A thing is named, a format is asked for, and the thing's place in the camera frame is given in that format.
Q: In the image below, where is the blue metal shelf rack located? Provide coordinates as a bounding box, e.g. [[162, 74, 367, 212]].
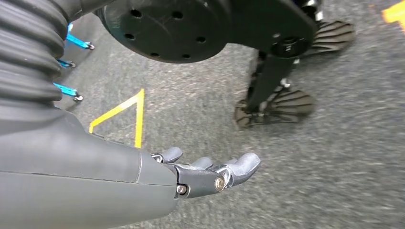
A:
[[52, 22, 96, 104]]

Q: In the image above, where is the yellow floor tape square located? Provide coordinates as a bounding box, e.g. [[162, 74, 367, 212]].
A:
[[381, 0, 405, 32], [89, 88, 145, 148]]

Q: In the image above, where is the black ribbed robot foot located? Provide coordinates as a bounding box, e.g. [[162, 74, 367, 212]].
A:
[[233, 88, 317, 129], [302, 20, 357, 58]]

